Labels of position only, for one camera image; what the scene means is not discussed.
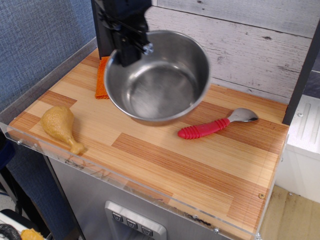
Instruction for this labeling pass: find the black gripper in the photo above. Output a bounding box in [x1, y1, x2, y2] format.
[98, 0, 154, 67]

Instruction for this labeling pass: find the silver steel bowl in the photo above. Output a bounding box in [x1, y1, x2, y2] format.
[104, 30, 211, 126]

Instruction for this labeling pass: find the folded orange cloth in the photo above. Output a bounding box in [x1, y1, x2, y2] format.
[95, 56, 110, 100]

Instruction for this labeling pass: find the plastic toy chicken drumstick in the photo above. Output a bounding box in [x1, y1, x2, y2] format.
[40, 106, 85, 155]

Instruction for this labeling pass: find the clear acrylic edge guard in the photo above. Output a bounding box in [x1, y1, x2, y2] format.
[0, 124, 278, 240]

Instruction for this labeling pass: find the silver button control panel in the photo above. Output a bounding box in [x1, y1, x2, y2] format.
[104, 200, 167, 240]

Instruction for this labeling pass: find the yellow object bottom left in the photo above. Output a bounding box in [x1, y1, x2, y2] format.
[20, 228, 45, 240]

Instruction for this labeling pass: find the white ribbed side box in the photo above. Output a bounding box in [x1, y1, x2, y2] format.
[275, 95, 320, 203]

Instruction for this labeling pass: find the dark left vertical post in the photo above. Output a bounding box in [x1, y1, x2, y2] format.
[91, 0, 115, 59]

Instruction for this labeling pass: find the dark vertical post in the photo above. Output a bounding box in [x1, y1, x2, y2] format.
[282, 22, 320, 125]
[91, 0, 115, 59]

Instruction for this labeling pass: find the red handled metal spoon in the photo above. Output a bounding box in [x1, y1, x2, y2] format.
[177, 108, 259, 140]

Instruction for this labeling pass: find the dark right vertical post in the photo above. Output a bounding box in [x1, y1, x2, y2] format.
[282, 22, 320, 125]

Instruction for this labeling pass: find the black braided cable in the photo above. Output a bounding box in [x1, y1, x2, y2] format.
[0, 223, 22, 240]

